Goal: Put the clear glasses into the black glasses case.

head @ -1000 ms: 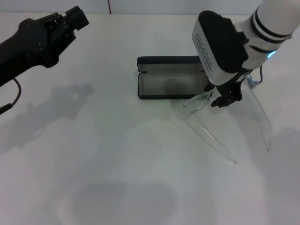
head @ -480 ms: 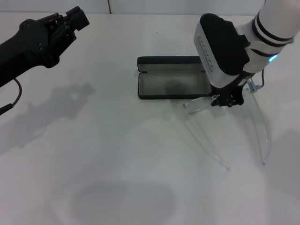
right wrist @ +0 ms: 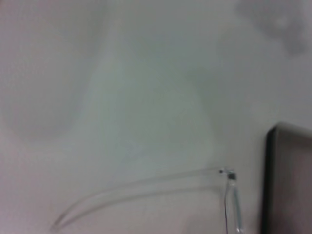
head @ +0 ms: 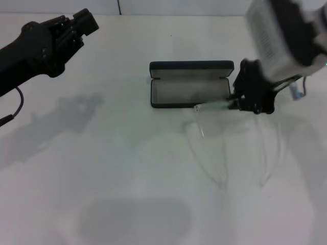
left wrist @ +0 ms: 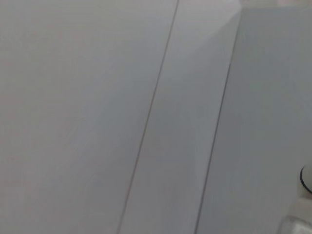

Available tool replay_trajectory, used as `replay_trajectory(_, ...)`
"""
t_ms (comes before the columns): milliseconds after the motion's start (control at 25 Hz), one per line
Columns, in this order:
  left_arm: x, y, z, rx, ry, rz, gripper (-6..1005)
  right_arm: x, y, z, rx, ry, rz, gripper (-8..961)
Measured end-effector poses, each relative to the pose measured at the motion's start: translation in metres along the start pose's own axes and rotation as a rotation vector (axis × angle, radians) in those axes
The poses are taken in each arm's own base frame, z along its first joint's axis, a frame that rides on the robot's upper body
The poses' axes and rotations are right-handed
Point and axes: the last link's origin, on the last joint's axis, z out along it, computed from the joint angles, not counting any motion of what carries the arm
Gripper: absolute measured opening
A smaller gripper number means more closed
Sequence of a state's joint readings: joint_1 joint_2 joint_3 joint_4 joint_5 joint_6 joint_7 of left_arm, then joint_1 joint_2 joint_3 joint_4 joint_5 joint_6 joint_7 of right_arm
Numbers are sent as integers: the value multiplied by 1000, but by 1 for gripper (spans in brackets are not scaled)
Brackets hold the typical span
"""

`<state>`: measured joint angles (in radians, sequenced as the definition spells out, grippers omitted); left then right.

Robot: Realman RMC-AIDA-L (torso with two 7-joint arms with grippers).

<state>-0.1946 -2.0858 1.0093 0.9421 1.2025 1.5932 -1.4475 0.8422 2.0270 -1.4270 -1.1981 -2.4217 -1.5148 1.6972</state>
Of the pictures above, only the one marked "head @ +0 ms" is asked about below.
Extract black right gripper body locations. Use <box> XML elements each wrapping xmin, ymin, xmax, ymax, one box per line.
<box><xmin>231</xmin><ymin>59</ymin><xmax>278</xmax><ymax>115</ymax></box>

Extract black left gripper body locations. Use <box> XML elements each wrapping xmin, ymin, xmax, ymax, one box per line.
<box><xmin>0</xmin><ymin>22</ymin><xmax>66</xmax><ymax>97</ymax></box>

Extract clear white glasses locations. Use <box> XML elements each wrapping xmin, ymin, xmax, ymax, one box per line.
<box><xmin>193</xmin><ymin>100</ymin><xmax>232</xmax><ymax>140</ymax></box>

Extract black glasses case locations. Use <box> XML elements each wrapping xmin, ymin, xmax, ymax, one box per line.
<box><xmin>149</xmin><ymin>60</ymin><xmax>235</xmax><ymax>109</ymax></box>

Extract grey right gripper cable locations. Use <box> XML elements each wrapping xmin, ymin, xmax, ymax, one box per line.
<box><xmin>288</xmin><ymin>76</ymin><xmax>308</xmax><ymax>101</ymax></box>

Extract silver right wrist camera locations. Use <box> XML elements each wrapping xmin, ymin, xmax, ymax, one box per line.
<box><xmin>244</xmin><ymin>0</ymin><xmax>319</xmax><ymax>80</ymax></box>

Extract dark left gripper cable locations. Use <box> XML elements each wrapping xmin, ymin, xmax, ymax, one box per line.
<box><xmin>0</xmin><ymin>86</ymin><xmax>25</xmax><ymax>128</ymax></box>

